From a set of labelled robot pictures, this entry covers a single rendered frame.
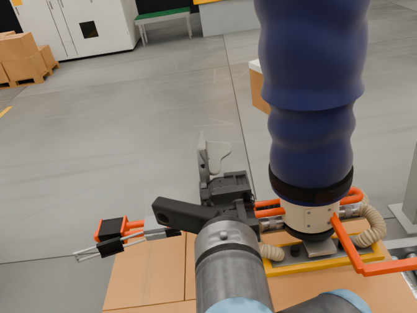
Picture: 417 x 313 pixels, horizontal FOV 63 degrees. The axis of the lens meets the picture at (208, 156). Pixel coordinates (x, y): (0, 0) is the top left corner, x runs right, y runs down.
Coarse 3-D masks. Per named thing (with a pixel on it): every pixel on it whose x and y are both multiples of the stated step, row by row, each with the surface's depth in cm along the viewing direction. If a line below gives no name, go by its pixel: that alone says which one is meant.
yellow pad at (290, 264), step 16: (336, 240) 100; (352, 240) 100; (288, 256) 98; (304, 256) 97; (320, 256) 97; (336, 256) 96; (368, 256) 95; (384, 256) 94; (272, 272) 95; (288, 272) 95
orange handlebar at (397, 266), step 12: (348, 192) 101; (360, 192) 99; (264, 204) 102; (264, 216) 99; (336, 216) 93; (132, 228) 104; (336, 228) 90; (96, 240) 101; (348, 240) 86; (348, 252) 83; (360, 264) 79; (372, 264) 79; (384, 264) 78; (396, 264) 78; (408, 264) 77
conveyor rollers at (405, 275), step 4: (392, 256) 160; (396, 256) 160; (408, 256) 160; (412, 256) 159; (416, 256) 158; (400, 272) 153; (404, 272) 153; (416, 272) 154; (404, 276) 151; (408, 276) 151; (408, 280) 149; (408, 284) 147; (412, 284) 147; (412, 288) 146; (416, 288) 146; (412, 292) 145; (416, 292) 144; (416, 296) 142
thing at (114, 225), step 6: (126, 216) 105; (102, 222) 104; (108, 222) 103; (114, 222) 103; (120, 222) 102; (126, 222) 104; (102, 228) 102; (108, 228) 101; (114, 228) 101; (120, 228) 100; (126, 228) 103; (96, 234) 100; (102, 234) 99; (108, 234) 99; (114, 234) 99; (120, 234) 99; (102, 240) 100; (126, 240) 101
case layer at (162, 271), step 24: (168, 240) 191; (192, 240) 189; (120, 264) 182; (144, 264) 180; (168, 264) 177; (192, 264) 175; (120, 288) 169; (144, 288) 167; (168, 288) 165; (192, 288) 163; (120, 312) 158; (144, 312) 156; (168, 312) 154; (192, 312) 152
